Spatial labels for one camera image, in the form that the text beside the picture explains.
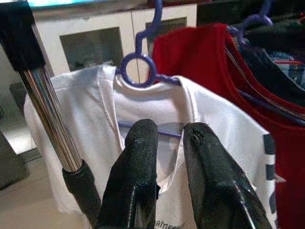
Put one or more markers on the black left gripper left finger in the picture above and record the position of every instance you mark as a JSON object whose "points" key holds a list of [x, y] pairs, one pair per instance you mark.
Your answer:
{"points": [[133, 171]]}

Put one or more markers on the red printed t-shirt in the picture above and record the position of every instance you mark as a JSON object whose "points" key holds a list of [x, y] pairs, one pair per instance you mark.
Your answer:
{"points": [[190, 52]]}

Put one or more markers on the dark printed t-shirt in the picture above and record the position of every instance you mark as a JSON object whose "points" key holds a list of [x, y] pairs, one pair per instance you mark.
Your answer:
{"points": [[274, 76]]}

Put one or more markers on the purple plastic hanger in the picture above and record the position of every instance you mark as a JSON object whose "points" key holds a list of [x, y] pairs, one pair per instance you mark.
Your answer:
{"points": [[125, 69], [255, 19]]}

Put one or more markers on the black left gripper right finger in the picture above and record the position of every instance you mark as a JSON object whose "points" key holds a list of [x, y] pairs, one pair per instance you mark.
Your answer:
{"points": [[214, 181]]}

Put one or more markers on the white t-shirt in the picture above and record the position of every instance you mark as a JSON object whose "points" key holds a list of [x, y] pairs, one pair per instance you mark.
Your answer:
{"points": [[83, 107]]}

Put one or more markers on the chrome clothes rack pole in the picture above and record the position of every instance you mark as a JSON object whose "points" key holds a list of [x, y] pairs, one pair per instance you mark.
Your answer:
{"points": [[52, 119]]}

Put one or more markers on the white glass door cabinet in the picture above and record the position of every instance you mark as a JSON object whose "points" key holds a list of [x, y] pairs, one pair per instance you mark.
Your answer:
{"points": [[50, 26]]}

